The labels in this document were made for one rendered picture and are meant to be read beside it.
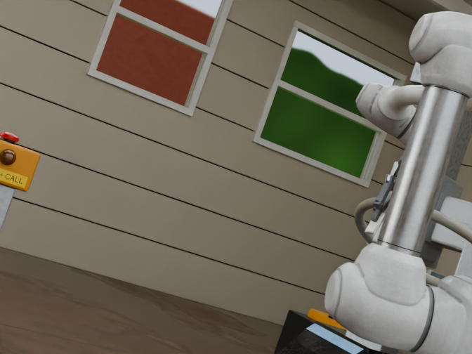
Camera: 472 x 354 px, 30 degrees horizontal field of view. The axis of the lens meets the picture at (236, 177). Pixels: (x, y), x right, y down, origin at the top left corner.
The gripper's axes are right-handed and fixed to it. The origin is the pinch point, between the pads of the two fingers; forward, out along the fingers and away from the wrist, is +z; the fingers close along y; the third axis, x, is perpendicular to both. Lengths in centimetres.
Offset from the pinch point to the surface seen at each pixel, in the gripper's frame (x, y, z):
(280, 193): 557, 434, -263
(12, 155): 1, -98, 53
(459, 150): 80, 109, -108
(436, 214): -13.6, 2.5, -8.7
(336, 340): 37, 50, 17
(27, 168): 1, -94, 53
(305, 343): 48, 49, 22
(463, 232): -19.6, 8.5, -8.0
